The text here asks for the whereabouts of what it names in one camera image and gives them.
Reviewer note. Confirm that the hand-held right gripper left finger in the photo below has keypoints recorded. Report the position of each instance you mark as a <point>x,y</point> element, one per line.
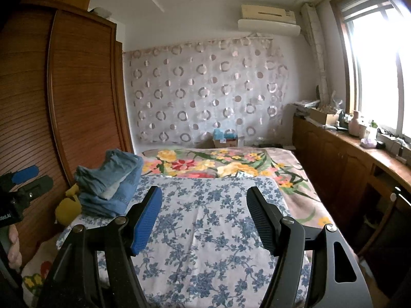
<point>146,221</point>

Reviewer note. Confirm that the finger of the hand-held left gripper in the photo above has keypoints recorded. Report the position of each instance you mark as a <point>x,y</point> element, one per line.
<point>38,186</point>
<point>25,173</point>

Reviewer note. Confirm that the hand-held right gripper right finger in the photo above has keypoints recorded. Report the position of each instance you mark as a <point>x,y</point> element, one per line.
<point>263,221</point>

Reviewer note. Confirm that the grey-blue pants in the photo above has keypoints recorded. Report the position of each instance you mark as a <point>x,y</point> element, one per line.
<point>102,173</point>

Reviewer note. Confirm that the person's left hand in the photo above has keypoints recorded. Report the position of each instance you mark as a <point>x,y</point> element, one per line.
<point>13,247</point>

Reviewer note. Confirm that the yellow plush toy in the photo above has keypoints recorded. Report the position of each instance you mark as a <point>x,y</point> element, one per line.
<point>67,210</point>

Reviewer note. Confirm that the folded grey garment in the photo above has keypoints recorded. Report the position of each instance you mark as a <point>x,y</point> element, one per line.
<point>112,193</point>

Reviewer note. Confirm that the blue floral bed sheet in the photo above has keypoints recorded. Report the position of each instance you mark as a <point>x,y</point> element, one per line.
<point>205,231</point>

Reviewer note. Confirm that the white floral cloth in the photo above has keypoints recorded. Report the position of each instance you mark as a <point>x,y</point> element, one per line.
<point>35,272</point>

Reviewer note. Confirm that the yellow floral blanket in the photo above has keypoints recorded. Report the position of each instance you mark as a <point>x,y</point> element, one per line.
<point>224,160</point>

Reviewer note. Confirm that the cardboard box with blue packs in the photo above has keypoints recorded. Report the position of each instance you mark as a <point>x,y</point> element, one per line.
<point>224,142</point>

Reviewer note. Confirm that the wooden wardrobe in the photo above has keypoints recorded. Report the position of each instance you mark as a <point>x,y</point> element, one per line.
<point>80,102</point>

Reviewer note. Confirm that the wooden cabinet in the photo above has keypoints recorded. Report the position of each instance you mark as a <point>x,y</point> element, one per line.
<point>330,160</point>

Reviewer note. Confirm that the open cardboard box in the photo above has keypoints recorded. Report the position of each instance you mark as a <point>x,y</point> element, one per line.
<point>321,115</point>

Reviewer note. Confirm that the stack of papers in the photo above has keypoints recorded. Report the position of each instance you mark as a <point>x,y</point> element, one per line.
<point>305,104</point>

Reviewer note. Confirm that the pink bottle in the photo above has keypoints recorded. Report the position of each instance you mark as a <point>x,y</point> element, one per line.
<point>354,125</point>

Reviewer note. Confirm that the circle-patterned curtain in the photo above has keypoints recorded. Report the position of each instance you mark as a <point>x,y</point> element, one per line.
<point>205,93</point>

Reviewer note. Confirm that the white bottle green cap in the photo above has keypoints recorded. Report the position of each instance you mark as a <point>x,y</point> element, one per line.
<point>373,131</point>

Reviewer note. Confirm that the window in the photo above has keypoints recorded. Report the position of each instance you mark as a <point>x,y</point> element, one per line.
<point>375,70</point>

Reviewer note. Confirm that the wrapped wall pipe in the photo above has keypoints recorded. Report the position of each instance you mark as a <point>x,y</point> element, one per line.
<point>316,45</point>

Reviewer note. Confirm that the wall air conditioner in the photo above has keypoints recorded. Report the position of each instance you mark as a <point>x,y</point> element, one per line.
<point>269,25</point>

